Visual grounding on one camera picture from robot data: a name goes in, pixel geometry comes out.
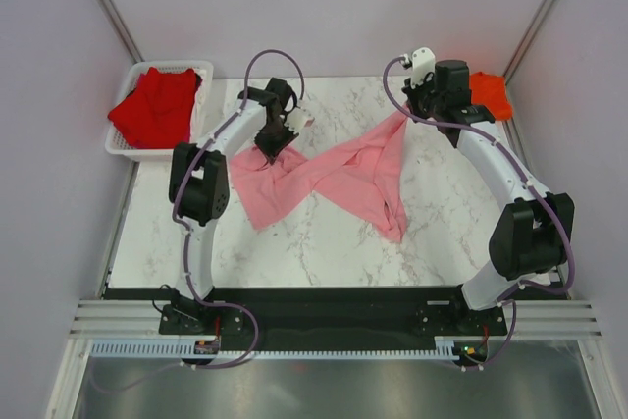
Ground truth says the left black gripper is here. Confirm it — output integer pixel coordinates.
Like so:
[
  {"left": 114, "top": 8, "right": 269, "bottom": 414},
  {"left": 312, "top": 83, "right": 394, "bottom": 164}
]
[{"left": 254, "top": 120, "right": 299, "bottom": 166}]

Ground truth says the pink t shirt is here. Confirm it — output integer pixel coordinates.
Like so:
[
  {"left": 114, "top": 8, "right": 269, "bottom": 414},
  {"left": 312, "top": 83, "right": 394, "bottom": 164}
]
[{"left": 229, "top": 112, "right": 407, "bottom": 243}]

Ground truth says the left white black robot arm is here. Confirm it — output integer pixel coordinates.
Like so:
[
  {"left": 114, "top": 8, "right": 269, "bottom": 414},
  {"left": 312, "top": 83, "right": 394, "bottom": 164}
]
[{"left": 159, "top": 78, "right": 298, "bottom": 336}]

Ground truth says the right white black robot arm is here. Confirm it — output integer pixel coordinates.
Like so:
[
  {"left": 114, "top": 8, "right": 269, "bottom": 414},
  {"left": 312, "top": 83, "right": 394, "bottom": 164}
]
[{"left": 399, "top": 48, "right": 576, "bottom": 335}]

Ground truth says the folded orange t shirt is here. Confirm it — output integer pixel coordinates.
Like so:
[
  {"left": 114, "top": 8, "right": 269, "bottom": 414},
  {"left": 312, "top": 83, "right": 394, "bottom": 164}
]
[{"left": 469, "top": 72, "right": 513, "bottom": 121}]

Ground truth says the red t shirt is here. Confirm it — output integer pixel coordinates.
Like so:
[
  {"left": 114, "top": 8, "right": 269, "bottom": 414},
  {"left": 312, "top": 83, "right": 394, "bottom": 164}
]
[{"left": 108, "top": 67, "right": 200, "bottom": 149}]

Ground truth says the white plastic basket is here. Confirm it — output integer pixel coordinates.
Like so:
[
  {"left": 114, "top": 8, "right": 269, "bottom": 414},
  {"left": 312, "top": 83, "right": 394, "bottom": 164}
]
[{"left": 105, "top": 60, "right": 214, "bottom": 162}]

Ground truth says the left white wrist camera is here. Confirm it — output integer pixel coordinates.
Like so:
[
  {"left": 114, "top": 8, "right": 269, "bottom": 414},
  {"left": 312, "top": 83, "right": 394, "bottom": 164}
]
[{"left": 284, "top": 108, "right": 314, "bottom": 134}]

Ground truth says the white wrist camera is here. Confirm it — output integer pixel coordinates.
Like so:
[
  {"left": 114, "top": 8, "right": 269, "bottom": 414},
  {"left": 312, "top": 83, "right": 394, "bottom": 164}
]
[
  {"left": 401, "top": 46, "right": 436, "bottom": 87},
  {"left": 284, "top": 108, "right": 314, "bottom": 134}
]

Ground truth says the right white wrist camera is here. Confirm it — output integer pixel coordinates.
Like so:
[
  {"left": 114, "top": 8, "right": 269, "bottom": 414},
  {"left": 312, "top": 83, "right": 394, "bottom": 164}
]
[{"left": 401, "top": 46, "right": 436, "bottom": 87}]

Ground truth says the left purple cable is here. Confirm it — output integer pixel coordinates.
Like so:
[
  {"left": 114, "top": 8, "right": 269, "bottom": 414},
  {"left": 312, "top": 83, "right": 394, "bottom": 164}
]
[{"left": 90, "top": 49, "right": 308, "bottom": 393}]

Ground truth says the purple cable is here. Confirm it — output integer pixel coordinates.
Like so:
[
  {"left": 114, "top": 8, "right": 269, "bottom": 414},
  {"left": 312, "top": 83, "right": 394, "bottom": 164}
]
[
  {"left": 382, "top": 56, "right": 576, "bottom": 372},
  {"left": 90, "top": 49, "right": 308, "bottom": 393}
]

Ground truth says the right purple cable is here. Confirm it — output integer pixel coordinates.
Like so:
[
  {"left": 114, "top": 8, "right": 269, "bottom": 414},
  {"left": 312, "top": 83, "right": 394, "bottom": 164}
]
[{"left": 382, "top": 56, "right": 576, "bottom": 372}]

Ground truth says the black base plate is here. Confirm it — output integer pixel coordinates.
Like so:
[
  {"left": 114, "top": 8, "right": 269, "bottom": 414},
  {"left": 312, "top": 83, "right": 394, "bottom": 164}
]
[{"left": 159, "top": 287, "right": 507, "bottom": 337}]

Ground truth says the white slotted cable duct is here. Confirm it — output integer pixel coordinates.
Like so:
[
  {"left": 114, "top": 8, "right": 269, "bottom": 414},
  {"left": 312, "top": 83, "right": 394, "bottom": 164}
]
[{"left": 90, "top": 339, "right": 487, "bottom": 360}]

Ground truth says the aluminium profile rail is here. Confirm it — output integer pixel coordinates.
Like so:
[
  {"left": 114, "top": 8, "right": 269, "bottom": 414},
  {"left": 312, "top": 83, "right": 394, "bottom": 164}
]
[{"left": 70, "top": 300, "right": 602, "bottom": 340}]

